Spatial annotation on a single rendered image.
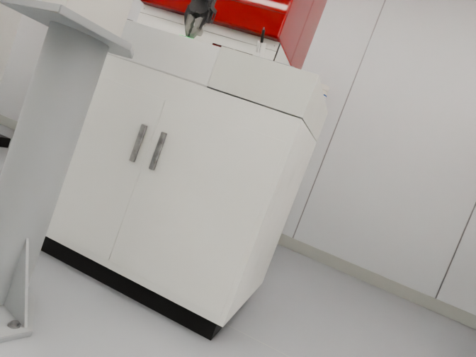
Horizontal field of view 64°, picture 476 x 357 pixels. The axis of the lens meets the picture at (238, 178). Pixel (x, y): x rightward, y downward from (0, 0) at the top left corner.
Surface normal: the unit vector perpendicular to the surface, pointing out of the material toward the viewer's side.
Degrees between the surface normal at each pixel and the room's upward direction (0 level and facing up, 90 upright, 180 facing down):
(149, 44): 90
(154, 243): 90
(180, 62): 90
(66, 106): 90
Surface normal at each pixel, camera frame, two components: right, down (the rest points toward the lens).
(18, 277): -0.52, -0.13
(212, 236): -0.27, -0.03
